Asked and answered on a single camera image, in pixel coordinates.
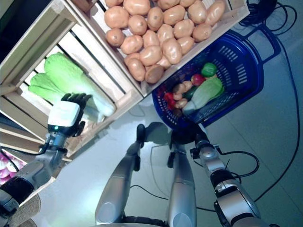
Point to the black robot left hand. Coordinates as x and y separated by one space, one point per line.
64 113

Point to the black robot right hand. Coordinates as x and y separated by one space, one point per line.
200 133

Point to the green white napa cabbage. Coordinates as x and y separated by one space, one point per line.
40 87
64 68
206 92

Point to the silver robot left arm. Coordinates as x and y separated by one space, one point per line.
42 165

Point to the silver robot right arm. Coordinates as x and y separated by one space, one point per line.
213 163

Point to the blue plastic shopping basket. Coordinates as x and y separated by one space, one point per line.
248 71

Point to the woven straw basket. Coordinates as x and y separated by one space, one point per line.
26 210

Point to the tan plastic potato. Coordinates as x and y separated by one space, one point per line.
116 17
155 18
197 11
202 32
186 45
172 50
168 3
136 68
181 102
154 73
131 44
187 85
165 33
113 2
137 24
184 28
179 88
136 6
215 12
165 62
174 14
150 55
150 39
115 37
131 56
187 2

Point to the dark green cucumber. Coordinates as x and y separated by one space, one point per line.
189 93

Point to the wooden display shelf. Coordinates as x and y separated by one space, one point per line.
19 139

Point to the red round fruit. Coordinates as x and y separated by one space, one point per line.
198 79

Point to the large wooden slat crate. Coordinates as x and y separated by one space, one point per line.
99 68

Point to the green bell pepper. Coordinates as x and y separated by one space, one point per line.
209 69

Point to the wooden potato crate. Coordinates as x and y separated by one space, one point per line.
113 59

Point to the purple white onion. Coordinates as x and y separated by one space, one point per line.
12 166
3 173

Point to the wooden onion crate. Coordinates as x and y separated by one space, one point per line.
35 190

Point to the black robot waist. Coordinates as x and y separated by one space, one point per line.
142 222

